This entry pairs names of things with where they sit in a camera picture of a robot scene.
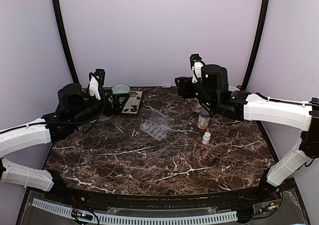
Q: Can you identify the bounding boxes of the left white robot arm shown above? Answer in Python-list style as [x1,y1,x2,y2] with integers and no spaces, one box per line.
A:
[0,83,120,203]

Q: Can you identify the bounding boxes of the orange pill bottle grey cap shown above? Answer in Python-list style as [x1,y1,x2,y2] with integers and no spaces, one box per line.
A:
[197,108,210,130]

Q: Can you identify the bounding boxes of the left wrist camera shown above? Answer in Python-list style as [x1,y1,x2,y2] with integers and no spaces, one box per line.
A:
[88,69,105,100]

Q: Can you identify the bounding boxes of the green ceramic bowl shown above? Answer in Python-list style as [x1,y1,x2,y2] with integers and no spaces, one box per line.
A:
[111,84,131,96]
[228,85,240,92]

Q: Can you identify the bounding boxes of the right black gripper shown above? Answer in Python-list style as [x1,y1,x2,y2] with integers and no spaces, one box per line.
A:
[175,76,217,111]

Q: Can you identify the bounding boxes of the right black frame post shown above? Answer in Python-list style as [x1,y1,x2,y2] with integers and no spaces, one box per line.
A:
[241,0,269,90]

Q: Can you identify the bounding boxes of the beige ceramic mug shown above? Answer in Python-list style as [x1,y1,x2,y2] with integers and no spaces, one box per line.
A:
[191,98,203,113]

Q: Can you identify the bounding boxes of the black frame post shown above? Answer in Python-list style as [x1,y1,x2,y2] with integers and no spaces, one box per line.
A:
[52,0,79,83]
[241,0,269,90]

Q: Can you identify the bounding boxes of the clear plastic pill organizer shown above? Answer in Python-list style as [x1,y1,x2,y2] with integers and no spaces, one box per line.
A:
[140,110,174,142]

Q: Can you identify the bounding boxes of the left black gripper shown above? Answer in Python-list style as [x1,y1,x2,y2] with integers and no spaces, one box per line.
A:
[71,88,130,127]

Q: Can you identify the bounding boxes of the left black frame post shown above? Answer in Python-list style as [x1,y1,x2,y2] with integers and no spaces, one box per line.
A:
[52,0,79,83]

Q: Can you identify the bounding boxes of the small white pill bottle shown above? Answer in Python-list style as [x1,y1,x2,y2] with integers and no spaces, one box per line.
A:
[202,132,211,145]

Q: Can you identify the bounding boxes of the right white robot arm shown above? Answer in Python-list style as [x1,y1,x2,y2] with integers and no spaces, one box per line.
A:
[175,64,319,202]

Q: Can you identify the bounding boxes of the white slotted cable duct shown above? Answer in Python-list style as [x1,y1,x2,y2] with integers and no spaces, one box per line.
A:
[32,198,238,225]

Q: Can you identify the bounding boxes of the floral square plate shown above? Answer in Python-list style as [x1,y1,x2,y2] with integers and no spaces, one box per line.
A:
[119,90,143,115]

